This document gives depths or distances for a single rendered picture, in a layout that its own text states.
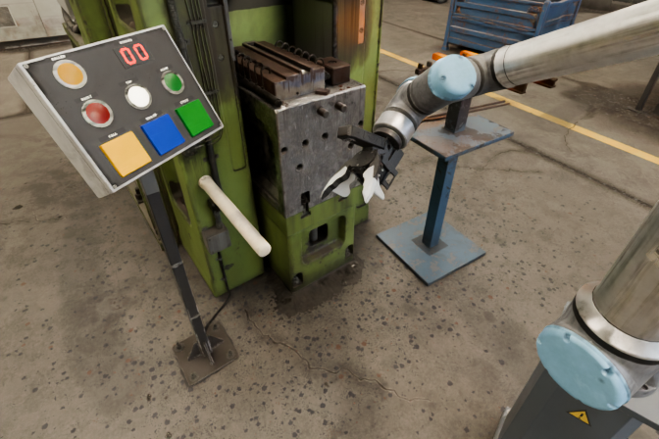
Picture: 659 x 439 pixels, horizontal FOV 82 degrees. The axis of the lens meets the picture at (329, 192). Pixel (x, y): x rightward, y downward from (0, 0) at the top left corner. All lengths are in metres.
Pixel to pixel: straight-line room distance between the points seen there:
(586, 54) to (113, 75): 0.91
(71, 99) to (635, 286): 1.02
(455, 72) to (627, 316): 0.51
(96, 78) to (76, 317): 1.32
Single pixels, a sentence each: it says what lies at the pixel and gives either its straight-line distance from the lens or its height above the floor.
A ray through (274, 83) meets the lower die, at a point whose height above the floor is 0.98.
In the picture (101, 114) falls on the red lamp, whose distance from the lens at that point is 0.92.
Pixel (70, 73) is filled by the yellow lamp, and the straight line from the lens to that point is 0.93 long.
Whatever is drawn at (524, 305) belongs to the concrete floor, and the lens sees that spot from 1.98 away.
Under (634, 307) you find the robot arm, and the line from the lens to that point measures 0.74.
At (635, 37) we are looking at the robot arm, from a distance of 0.79.
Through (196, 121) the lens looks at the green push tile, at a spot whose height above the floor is 1.00.
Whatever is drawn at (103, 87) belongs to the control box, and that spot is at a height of 1.13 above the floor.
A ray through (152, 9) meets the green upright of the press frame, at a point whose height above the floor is 1.21.
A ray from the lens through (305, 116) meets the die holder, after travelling 1.31.
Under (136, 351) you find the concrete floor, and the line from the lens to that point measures 1.83.
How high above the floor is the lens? 1.42
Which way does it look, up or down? 36 degrees down
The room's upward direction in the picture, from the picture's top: straight up
